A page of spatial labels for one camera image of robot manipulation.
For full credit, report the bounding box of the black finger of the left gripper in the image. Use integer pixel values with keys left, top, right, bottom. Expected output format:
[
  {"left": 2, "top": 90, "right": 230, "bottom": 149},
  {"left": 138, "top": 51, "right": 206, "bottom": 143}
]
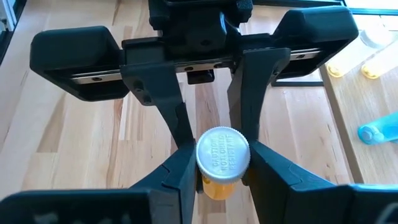
[
  {"left": 228, "top": 47, "right": 292, "bottom": 142},
  {"left": 120, "top": 60, "right": 196, "bottom": 150}
]

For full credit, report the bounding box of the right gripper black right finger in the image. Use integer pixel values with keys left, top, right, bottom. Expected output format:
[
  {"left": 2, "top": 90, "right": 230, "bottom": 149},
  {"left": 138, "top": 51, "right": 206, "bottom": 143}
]
[{"left": 241, "top": 140, "right": 340, "bottom": 224}]

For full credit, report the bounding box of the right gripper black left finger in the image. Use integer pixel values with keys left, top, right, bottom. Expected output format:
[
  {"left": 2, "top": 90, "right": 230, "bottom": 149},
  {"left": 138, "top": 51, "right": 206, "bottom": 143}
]
[{"left": 130, "top": 143, "right": 198, "bottom": 224}]

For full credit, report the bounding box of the orange pill bottle white cap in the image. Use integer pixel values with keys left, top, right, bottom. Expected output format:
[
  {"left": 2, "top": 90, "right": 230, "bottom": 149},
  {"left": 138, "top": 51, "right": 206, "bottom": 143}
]
[{"left": 195, "top": 126, "right": 251, "bottom": 201}]

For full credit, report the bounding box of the blue pill bottle white cap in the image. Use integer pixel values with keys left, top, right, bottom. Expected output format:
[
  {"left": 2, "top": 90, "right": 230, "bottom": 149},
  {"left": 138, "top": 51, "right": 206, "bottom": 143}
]
[{"left": 357, "top": 111, "right": 398, "bottom": 146}]

